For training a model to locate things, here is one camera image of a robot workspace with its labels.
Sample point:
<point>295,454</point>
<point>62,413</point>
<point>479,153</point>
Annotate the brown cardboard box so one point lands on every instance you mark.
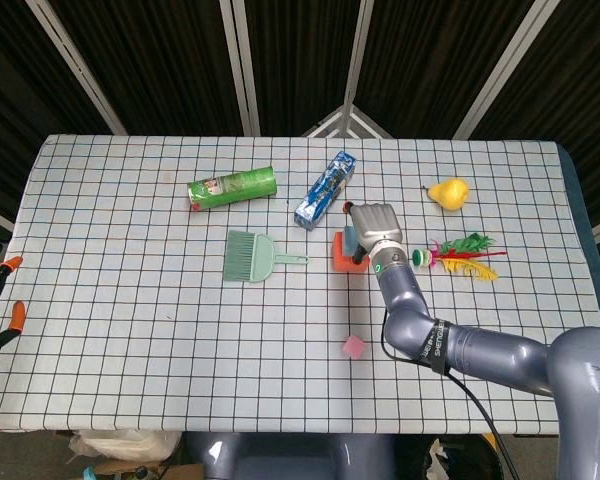
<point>180,472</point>

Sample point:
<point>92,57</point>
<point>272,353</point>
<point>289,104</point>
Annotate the green chip can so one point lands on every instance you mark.
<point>232,189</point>

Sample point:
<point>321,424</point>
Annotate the yellow toy pear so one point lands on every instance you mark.
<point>450,195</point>

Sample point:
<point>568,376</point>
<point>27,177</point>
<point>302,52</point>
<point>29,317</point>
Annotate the orange foam cube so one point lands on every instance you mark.
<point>340,262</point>

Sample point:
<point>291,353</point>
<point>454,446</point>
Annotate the blue foam cube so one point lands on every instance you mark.
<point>350,240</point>

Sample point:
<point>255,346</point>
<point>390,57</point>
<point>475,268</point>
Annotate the white checkered tablecloth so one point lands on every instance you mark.
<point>130,325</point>

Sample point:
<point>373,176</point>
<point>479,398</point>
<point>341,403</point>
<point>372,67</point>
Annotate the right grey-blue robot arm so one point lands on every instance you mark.
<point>405,300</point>

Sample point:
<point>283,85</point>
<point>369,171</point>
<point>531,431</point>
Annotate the green hand brush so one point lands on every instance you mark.
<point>250,257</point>

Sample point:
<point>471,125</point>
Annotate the dark folding partition screen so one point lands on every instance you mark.
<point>170,60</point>

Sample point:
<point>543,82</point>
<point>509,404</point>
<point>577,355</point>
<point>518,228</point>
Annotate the colourful feather shuttlecock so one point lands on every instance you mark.
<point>437,257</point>

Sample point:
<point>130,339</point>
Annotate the grey-blue robot torso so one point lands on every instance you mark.
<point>280,460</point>

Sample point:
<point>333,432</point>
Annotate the pink foam cube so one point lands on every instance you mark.
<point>354,347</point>

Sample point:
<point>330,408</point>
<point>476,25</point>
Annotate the black trash bin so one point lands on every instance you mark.
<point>460,460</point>

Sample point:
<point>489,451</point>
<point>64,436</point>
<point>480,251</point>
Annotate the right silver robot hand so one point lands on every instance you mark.
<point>380,225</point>

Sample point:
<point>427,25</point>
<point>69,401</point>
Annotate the blue cookie box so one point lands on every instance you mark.
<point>325,190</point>

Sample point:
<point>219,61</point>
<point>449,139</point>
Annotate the dark blue table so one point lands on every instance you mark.
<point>590,225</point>

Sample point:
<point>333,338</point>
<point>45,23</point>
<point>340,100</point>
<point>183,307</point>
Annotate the white plastic bag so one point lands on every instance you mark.
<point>125,445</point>

